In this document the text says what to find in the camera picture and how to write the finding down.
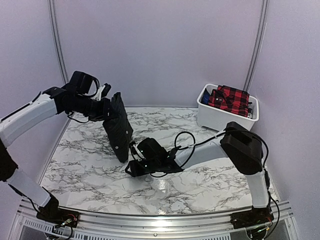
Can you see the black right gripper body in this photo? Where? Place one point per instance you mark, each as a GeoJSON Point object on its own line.
{"type": "Point", "coordinates": [153, 165]}

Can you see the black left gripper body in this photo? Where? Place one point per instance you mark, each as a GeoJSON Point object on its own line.
{"type": "Point", "coordinates": [95, 113]}

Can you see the black pinstriped long sleeve shirt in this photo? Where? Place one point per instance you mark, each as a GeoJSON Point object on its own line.
{"type": "Point", "coordinates": [117, 126]}

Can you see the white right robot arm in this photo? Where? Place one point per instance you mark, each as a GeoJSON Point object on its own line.
{"type": "Point", "coordinates": [243, 147]}

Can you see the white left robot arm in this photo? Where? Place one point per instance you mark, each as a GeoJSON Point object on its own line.
{"type": "Point", "coordinates": [14, 128]}

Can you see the white plastic bin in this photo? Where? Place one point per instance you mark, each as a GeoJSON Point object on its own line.
{"type": "Point", "coordinates": [217, 119]}

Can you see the blue plaid shirt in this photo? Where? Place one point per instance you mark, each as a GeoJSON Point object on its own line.
{"type": "Point", "coordinates": [205, 97]}

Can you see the red black plaid shirt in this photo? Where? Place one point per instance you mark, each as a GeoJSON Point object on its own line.
{"type": "Point", "coordinates": [230, 99]}

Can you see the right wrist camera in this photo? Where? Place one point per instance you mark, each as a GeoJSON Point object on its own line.
{"type": "Point", "coordinates": [134, 150]}

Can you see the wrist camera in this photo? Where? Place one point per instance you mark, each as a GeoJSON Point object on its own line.
{"type": "Point", "coordinates": [102, 91]}
{"type": "Point", "coordinates": [134, 150]}

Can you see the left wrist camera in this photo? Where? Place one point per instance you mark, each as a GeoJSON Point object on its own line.
{"type": "Point", "coordinates": [102, 91]}

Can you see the left aluminium corner post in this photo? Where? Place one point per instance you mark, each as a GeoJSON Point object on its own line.
{"type": "Point", "coordinates": [52, 12]}

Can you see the aluminium corner post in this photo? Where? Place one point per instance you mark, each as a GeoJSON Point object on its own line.
{"type": "Point", "coordinates": [52, 12]}
{"type": "Point", "coordinates": [262, 24]}

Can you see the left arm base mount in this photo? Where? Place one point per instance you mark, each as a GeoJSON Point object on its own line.
{"type": "Point", "coordinates": [59, 216]}

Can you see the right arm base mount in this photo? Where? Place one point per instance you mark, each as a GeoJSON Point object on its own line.
{"type": "Point", "coordinates": [252, 217]}

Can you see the aluminium front frame rail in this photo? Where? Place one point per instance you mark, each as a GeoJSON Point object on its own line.
{"type": "Point", "coordinates": [110, 226]}

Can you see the right aluminium corner post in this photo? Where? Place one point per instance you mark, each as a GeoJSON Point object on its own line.
{"type": "Point", "coordinates": [262, 24]}

